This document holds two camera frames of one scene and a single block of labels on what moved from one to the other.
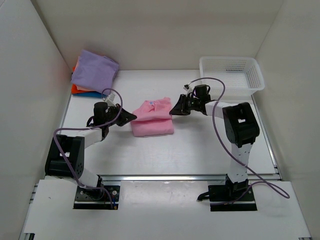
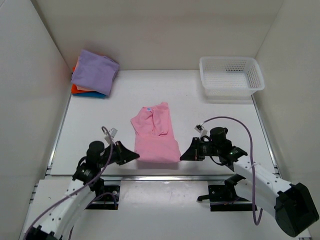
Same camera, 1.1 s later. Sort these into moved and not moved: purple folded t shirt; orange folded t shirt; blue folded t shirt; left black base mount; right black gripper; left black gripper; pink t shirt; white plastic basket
Moved: left black gripper; pink t shirt; right black gripper
Not moved: orange folded t shirt; blue folded t shirt; white plastic basket; left black base mount; purple folded t shirt
